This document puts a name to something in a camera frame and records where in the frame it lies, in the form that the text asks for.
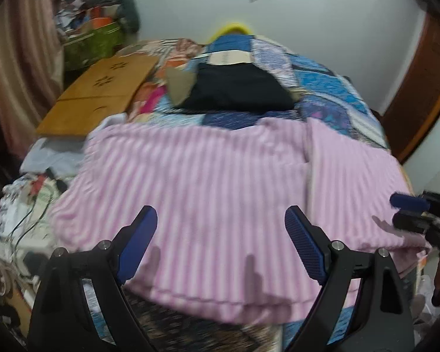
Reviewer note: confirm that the wooden lap table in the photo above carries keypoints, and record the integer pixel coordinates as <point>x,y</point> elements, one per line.
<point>99,91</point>

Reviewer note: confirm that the pile of colourful clothes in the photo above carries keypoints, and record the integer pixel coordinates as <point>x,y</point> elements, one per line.
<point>77,7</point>

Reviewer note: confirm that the green box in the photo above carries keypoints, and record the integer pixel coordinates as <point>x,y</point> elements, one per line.
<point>91,46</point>

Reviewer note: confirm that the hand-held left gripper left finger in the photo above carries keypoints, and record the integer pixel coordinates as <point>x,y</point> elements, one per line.
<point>139,242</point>

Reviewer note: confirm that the blue patchwork quilt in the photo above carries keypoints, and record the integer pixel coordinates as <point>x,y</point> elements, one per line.
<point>330,80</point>

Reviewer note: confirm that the black white patterned sheet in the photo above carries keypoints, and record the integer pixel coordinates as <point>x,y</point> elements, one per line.
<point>190,332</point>

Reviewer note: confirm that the pink curtain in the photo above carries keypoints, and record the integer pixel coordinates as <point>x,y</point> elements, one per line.
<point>18,62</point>

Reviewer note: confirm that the cream folded cloth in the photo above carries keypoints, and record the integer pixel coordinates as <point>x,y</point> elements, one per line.
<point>229,58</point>

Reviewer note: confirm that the white floral cloth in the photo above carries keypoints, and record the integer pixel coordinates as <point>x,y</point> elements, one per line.
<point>18,205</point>

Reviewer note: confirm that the grey green pillow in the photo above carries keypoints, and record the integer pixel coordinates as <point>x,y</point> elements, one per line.
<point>130,7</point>

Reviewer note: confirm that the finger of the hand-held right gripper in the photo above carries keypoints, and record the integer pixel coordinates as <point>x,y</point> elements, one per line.
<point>410,222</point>
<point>407,201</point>

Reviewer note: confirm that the khaki cloth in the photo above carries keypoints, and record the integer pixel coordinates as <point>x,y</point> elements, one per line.
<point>179,84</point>

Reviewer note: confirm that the colourful floral bedsheet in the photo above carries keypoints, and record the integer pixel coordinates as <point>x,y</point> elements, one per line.
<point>150,95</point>

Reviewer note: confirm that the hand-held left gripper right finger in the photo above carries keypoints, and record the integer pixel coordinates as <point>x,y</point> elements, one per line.
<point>304,242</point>

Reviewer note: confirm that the black folded garment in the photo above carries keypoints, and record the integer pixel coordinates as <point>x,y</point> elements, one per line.
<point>234,88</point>

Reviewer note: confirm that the yellow pillow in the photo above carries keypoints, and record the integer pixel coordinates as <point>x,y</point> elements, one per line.
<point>233,29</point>

